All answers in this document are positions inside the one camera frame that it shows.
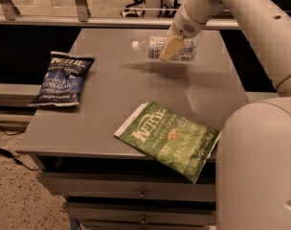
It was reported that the upper cabinet drawer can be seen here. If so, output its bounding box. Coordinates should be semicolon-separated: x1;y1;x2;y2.
38;172;215;202

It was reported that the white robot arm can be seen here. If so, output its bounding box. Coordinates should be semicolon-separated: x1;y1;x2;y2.
162;0;291;230

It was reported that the black floor cable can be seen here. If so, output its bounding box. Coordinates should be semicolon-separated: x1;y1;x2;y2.
0;112;40;173

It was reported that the clear plastic water bottle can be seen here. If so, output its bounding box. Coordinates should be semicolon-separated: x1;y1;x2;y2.
131;36;197;61

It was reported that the blue kettle chip bag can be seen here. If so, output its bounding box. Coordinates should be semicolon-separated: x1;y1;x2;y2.
30;51;95;106

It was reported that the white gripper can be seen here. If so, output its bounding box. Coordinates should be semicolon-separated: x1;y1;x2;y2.
159;5;206;61

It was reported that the grey drawer cabinet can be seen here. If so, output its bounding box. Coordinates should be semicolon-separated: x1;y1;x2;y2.
16;29;248;230

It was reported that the metal railing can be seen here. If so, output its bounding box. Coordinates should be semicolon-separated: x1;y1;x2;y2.
0;0;242;31

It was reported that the cabinet drawer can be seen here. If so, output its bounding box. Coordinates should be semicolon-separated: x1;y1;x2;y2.
63;202;215;226
38;172;215;202

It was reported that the green kettle chip bag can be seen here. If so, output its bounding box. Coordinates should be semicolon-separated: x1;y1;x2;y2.
114;102;221;184

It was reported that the lower cabinet drawer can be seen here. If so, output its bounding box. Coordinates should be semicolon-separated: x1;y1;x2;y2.
63;202;215;226

